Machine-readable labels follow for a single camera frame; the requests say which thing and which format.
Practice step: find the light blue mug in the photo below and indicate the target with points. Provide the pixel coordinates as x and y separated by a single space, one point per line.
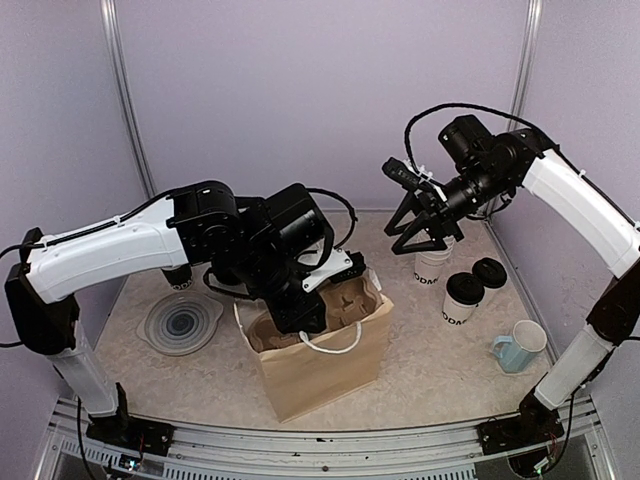
515 351

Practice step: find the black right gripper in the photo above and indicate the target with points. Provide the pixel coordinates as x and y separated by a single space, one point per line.
438 210

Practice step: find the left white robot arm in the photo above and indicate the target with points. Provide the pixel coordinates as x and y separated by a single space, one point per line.
190 225

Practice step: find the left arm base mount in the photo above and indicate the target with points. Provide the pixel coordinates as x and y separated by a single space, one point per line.
130 432

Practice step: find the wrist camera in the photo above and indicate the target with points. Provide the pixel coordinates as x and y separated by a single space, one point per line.
341 265
413 181

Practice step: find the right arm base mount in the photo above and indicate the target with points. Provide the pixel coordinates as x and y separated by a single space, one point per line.
533 424

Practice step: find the left aluminium corner post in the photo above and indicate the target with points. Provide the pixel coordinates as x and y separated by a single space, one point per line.
116 52

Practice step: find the brown cardboard cup carrier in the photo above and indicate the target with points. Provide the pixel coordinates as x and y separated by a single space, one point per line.
346 303

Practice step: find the black cup holding straws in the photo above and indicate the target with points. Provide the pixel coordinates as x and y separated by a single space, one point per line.
179 278

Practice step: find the aluminium front frame rail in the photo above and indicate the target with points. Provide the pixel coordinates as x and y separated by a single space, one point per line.
451 450

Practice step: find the stack of white paper cups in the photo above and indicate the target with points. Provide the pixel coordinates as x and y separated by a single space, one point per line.
429 265

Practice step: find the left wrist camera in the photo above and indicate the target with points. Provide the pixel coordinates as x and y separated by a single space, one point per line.
341 265

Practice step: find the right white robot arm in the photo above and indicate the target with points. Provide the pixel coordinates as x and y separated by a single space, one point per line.
548 176

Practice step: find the white paper coffee cup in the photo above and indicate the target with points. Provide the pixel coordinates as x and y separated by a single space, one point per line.
456 313
487 274

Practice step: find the brown paper takeout bag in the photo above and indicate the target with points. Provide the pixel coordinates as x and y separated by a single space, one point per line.
322 368

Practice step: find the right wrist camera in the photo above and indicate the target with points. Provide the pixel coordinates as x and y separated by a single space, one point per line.
413 181

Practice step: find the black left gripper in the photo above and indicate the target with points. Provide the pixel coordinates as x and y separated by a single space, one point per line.
292 320

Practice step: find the right aluminium corner post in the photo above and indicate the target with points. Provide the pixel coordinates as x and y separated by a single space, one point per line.
527 55

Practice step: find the aluminium corner post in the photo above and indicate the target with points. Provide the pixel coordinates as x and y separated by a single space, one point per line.
116 52
527 55

